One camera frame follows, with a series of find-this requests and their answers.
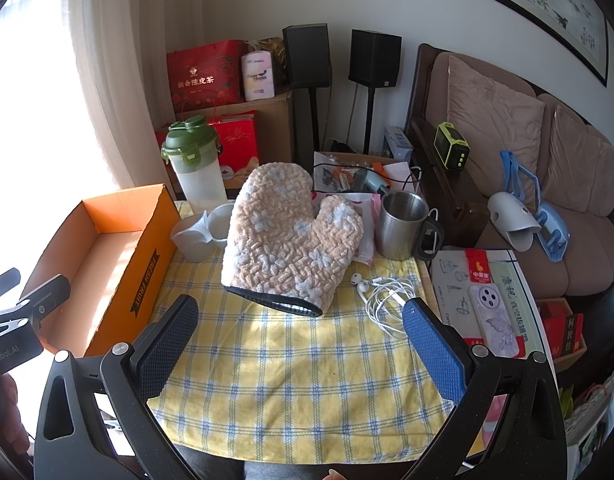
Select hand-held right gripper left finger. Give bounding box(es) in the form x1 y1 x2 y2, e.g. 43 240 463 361
34 294 200 480

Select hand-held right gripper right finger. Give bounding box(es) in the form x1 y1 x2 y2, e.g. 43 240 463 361
401 297 570 480

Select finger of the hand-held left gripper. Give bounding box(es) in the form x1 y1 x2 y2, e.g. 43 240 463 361
0 267 22 301
0 274 72 341

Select orange cardboard box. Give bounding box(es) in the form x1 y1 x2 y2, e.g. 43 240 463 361
21 184 182 358

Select clear plastic measuring cup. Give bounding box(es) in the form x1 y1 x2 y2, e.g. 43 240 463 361
171 210 212 262

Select beige knitted oven mitt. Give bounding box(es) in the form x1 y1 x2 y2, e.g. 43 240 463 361
221 162 365 318

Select white package with red label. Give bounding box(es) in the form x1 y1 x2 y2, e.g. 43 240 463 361
431 247 528 361

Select butterfly print phone case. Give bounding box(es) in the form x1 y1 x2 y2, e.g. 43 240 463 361
468 282 522 358

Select green and white flat box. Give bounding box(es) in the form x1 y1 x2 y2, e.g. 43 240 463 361
492 250 555 361

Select yellow plaid cloth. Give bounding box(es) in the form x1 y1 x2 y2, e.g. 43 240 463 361
147 200 480 463

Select stainless steel mug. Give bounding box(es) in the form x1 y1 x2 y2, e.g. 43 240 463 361
375 191 445 262

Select small red box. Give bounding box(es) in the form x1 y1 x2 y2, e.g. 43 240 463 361
542 312 585 358

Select small white plastic cup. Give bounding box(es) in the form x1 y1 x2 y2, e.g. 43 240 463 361
207 203 236 248

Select white duck-bill muzzle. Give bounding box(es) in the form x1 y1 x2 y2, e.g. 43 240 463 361
487 191 542 253

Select blue and white holder device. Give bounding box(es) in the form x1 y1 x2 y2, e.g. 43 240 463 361
501 150 572 263

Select green lidded shaker bottle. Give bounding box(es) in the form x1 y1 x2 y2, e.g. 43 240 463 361
161 115 228 213

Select brown sofa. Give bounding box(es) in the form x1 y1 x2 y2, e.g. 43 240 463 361
406 42 614 301

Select open box of tools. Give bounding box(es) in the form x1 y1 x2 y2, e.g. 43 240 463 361
312 150 422 198

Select green portable device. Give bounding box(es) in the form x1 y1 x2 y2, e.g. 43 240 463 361
433 122 468 170

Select blue and white box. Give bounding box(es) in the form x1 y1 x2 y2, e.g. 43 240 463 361
383 126 415 166

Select red gift box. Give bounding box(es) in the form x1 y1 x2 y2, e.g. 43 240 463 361
154 110 262 188

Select black speaker stand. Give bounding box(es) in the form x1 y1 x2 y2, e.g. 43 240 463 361
304 87 328 171
362 85 378 156

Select white curtain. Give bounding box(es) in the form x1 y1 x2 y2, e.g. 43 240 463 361
0 0 208 201

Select beige sofa cushion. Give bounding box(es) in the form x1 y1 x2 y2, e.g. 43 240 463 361
446 55 546 206
542 105 614 218

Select brown cardboard carton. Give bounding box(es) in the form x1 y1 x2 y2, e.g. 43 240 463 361
174 89 295 171

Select red gift bag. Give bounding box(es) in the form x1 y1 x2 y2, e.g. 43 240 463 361
167 40 248 116

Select white tissue pack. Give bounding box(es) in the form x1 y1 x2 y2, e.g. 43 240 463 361
241 51 276 102

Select black speaker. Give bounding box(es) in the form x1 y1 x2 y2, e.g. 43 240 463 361
348 29 402 88
282 23 332 90

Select white wired earphones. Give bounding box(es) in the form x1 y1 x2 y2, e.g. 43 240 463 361
351 271 420 333

